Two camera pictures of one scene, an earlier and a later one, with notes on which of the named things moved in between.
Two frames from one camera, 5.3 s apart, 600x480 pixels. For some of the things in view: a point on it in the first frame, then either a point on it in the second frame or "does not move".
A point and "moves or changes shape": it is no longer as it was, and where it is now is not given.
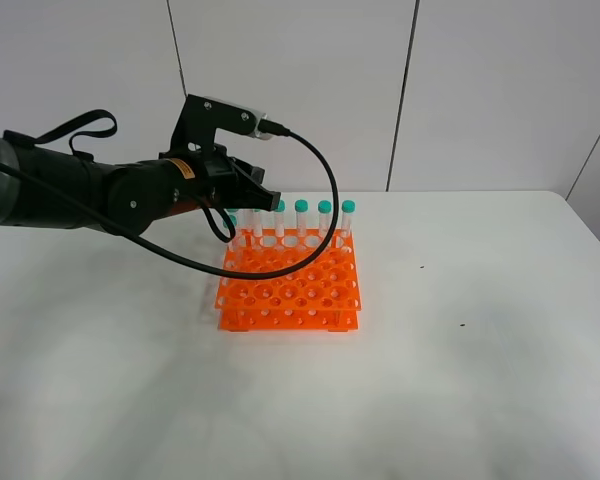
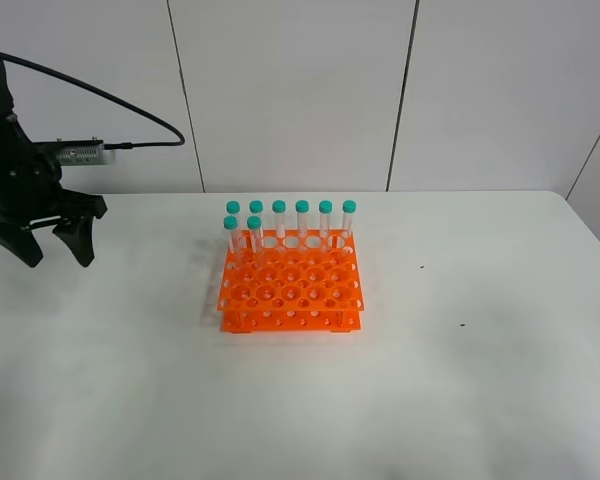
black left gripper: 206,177 → 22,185
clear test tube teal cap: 257,228 moves or changes shape
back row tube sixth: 347,207 does not move
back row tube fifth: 324,208 does not move
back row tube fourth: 301,207 does not move
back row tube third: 279,217 does not move
